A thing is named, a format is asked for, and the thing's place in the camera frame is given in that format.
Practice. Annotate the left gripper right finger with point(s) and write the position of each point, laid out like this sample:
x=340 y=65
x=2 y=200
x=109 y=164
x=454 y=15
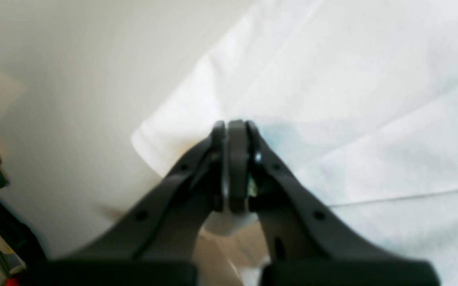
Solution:
x=308 y=244

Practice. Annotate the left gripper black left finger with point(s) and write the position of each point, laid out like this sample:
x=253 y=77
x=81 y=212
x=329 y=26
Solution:
x=153 y=244

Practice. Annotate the white printed T-shirt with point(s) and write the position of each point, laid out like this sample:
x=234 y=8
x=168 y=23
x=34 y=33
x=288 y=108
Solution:
x=358 y=97

